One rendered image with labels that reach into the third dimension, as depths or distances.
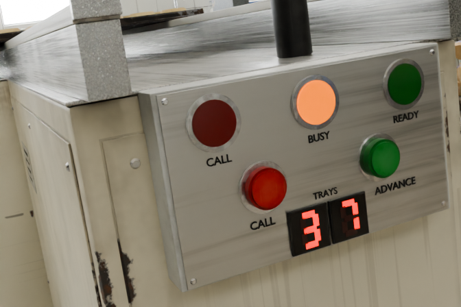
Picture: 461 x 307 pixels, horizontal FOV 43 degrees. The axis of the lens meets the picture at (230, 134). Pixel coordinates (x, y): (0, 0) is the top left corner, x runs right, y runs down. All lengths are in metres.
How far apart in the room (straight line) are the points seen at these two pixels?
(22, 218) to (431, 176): 0.79
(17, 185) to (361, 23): 0.72
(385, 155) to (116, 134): 0.20
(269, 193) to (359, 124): 0.09
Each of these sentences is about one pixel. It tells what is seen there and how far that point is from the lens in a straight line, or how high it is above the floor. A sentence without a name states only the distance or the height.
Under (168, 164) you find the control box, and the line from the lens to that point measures 0.39.
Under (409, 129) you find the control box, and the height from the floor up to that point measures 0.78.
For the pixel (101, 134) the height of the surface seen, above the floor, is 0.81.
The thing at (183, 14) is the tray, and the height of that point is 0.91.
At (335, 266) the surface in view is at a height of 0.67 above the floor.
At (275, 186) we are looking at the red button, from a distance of 0.41.
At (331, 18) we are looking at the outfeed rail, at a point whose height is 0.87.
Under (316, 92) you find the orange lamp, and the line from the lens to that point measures 0.43.
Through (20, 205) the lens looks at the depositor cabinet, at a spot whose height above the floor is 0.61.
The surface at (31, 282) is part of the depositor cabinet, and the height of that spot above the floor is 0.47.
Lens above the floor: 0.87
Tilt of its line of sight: 10 degrees down
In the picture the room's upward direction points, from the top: 8 degrees counter-clockwise
